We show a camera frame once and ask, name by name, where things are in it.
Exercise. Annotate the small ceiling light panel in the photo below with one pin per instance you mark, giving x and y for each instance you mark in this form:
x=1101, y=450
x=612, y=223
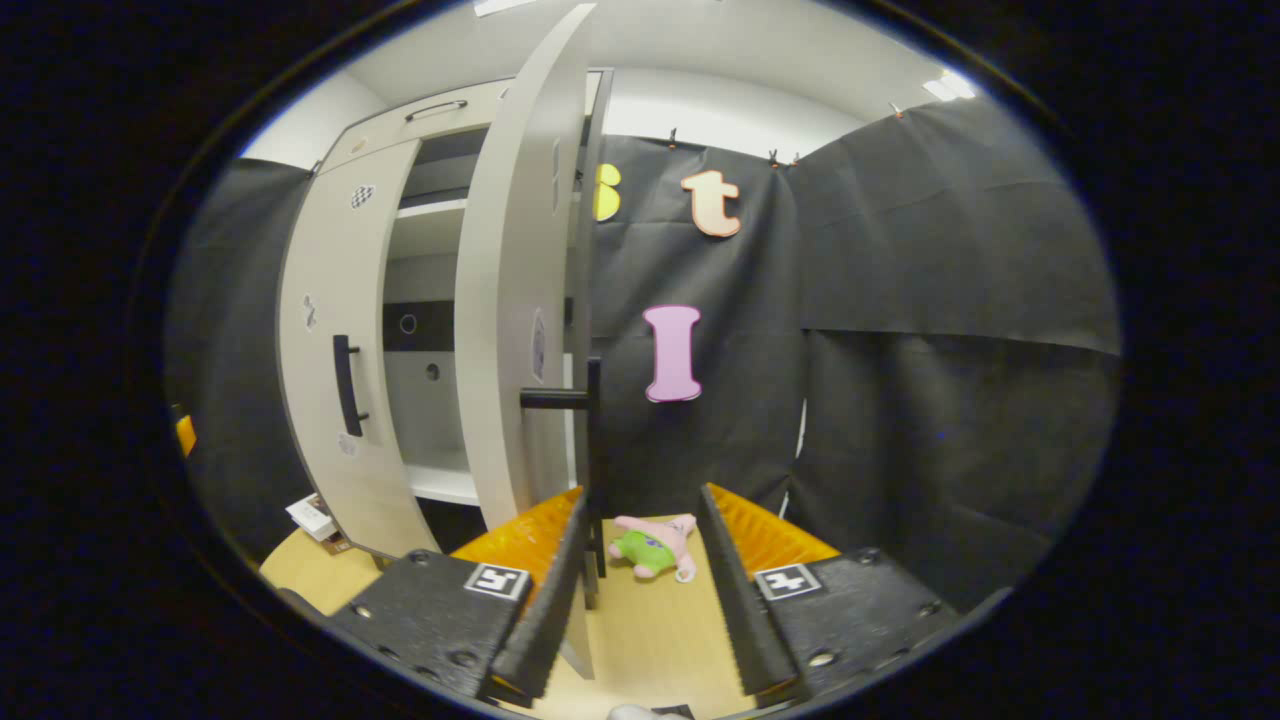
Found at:
x=950, y=86

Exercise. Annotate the pink and green plush toy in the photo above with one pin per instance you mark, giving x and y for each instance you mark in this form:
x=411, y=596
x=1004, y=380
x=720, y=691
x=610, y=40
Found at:
x=655, y=545

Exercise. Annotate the large ceiling light panel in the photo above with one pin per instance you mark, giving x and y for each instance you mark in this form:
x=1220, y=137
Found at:
x=500, y=5

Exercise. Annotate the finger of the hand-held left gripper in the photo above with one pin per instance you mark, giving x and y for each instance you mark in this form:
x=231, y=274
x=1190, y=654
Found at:
x=186, y=435

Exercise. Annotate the white rounded object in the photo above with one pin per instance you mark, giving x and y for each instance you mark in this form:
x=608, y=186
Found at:
x=632, y=712

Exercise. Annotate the grey double-door shoe cabinet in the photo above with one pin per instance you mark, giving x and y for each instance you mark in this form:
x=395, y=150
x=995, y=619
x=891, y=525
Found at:
x=440, y=125

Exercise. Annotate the black backdrop cloth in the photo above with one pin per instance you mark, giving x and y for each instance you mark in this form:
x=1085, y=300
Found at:
x=900, y=300

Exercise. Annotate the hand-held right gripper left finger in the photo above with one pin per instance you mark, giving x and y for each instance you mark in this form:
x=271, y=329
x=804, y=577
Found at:
x=550, y=610

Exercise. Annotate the grey cabinet door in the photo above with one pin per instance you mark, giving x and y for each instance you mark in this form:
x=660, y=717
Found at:
x=320, y=250
x=510, y=300

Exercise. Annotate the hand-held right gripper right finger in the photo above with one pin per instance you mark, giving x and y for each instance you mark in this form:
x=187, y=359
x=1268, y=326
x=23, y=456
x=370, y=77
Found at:
x=745, y=610

